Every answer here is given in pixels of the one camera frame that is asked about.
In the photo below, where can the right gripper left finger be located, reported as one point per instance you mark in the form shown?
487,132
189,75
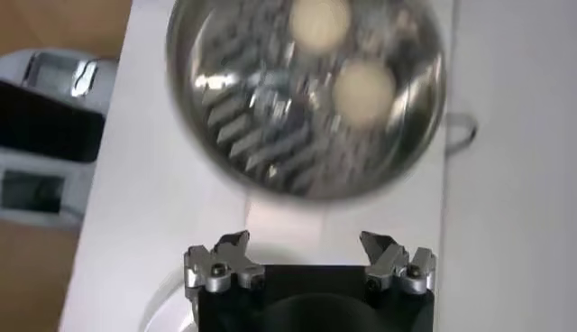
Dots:
225,266

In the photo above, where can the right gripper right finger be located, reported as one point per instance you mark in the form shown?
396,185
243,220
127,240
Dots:
392,264

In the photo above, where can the white steamed baozi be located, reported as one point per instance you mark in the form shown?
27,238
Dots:
364,92
319,24

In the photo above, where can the perforated steel steamer basket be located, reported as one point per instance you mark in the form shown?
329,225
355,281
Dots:
252,113

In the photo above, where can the round white plate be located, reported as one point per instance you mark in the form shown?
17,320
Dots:
178,318

